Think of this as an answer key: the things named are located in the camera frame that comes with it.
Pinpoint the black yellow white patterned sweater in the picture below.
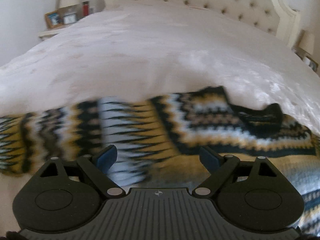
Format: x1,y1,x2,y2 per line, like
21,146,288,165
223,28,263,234
1,87,319,235

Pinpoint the small silver picture frame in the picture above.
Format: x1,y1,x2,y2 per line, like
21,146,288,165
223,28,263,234
59,4,81,25

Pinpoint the right bedside picture frame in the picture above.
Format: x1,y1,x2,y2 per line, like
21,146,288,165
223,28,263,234
302,55,318,72

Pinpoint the left wooden picture frame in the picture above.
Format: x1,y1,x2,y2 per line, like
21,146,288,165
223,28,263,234
44,10,63,29

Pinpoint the right bedside table lamp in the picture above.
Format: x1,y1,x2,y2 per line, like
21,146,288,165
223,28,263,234
297,30,315,57

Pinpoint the red bottle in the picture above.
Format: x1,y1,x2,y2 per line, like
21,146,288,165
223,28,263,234
82,1,89,17

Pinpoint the white satin bedspread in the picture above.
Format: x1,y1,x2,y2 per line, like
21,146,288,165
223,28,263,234
1,1,319,233

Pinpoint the left white nightstand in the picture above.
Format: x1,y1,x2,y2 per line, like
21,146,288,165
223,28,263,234
38,25,69,41

